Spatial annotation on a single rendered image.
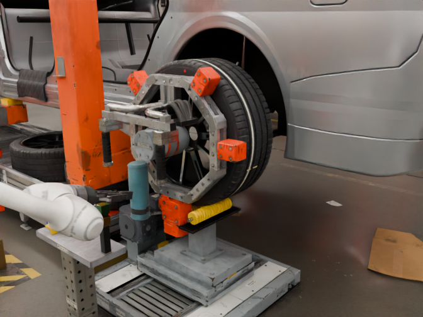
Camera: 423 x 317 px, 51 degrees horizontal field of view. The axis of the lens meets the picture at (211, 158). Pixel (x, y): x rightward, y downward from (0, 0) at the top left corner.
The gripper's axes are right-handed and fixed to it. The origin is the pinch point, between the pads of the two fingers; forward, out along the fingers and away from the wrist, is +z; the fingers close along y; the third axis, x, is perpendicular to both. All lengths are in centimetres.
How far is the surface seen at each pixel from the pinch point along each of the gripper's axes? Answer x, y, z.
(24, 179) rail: 21, 137, 43
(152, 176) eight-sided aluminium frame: -4.2, 16.9, 32.0
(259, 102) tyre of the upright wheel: -44, -27, 43
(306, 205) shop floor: 17, 9, 200
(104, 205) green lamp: 5.3, 6.1, -3.9
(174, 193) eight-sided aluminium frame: 0.7, 2.0, 31.9
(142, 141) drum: -20.6, 5.6, 11.2
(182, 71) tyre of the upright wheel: -52, 3, 26
